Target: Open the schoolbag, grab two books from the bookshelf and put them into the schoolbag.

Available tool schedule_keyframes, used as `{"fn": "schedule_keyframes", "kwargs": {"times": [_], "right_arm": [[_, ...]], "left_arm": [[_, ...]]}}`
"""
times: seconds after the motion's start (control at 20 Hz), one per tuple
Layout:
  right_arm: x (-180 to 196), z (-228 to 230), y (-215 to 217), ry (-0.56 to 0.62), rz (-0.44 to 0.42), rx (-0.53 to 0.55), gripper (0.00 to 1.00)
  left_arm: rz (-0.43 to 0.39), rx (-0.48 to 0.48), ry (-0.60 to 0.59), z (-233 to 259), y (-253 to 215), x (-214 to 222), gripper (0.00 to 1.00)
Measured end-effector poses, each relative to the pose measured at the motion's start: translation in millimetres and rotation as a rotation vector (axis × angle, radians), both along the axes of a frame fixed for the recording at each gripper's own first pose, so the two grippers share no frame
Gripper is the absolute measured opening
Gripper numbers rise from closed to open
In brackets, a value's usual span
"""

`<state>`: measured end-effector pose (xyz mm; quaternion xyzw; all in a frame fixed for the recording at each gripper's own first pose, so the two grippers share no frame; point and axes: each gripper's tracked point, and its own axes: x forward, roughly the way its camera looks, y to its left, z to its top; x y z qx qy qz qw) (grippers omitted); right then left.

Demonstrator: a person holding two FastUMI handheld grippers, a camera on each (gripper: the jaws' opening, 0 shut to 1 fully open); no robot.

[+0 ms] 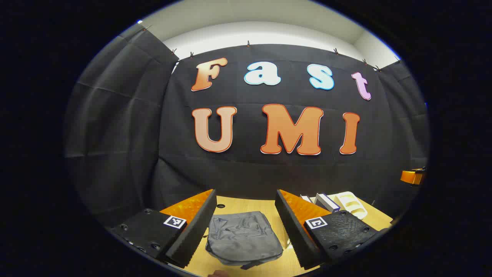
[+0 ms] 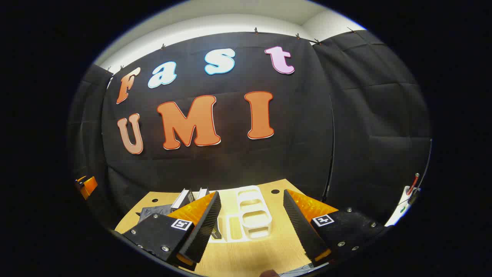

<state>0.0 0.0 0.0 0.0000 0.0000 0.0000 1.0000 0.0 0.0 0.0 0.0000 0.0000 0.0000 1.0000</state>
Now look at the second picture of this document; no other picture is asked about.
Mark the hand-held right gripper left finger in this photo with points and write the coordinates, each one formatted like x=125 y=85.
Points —
x=205 y=227

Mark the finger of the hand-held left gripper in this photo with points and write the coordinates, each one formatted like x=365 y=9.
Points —
x=90 y=186

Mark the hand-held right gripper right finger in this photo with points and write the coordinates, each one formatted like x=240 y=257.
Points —
x=301 y=227

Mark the blue spine book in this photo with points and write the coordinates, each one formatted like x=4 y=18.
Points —
x=202 y=193

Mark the book with black-white photo cover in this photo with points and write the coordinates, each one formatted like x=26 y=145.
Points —
x=182 y=199

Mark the white plastic bookshelf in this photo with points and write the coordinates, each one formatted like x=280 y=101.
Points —
x=253 y=219

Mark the dark grey schoolbag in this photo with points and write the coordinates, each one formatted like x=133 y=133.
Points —
x=153 y=211

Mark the black backdrop cloth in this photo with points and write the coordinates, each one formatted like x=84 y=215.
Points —
x=300 y=146

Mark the white device box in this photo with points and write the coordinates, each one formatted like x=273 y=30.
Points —
x=401 y=207

